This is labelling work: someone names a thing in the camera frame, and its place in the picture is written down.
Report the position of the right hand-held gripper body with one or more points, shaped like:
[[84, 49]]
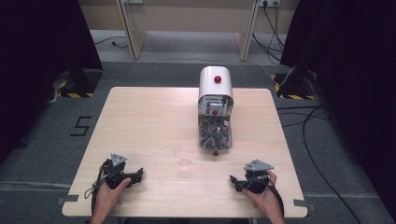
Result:
[[257, 177]]

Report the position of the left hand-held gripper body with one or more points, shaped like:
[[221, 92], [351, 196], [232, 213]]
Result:
[[115, 169]]

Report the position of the person's right hand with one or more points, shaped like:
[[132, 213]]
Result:
[[267, 202]]

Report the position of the person's left hand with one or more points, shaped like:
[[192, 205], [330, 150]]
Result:
[[107, 199]]

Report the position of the clear plastic cup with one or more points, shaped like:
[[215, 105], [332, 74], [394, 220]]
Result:
[[184, 155]]

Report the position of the pile of tea bags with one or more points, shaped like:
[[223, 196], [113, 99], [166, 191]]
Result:
[[214, 133]]

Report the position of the stand base with hazard tape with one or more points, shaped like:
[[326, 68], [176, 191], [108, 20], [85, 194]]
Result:
[[81, 88], [292, 90]]

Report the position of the white tea bag dispenser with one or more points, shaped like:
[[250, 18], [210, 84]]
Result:
[[214, 88]]

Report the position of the black curtain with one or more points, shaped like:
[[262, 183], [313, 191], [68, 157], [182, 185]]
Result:
[[37, 62], [358, 62]]

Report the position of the grey table bracket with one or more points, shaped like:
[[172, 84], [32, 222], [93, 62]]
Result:
[[303, 204], [69, 199]]

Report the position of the beige wooden desk frame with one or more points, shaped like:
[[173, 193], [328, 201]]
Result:
[[137, 34]]

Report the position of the white wall socket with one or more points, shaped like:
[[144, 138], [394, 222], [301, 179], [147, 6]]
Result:
[[269, 2]]

